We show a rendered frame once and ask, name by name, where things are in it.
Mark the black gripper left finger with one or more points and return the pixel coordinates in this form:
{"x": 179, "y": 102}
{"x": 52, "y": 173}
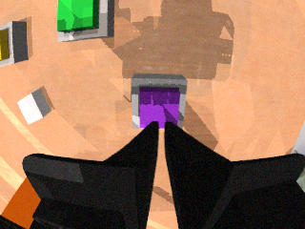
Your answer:
{"x": 123, "y": 182}

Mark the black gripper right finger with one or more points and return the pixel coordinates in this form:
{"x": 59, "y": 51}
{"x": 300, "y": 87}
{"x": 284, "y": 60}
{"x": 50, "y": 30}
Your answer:
{"x": 203, "y": 181}

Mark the yellow button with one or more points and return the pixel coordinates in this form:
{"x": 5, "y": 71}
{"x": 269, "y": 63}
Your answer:
{"x": 13, "y": 43}

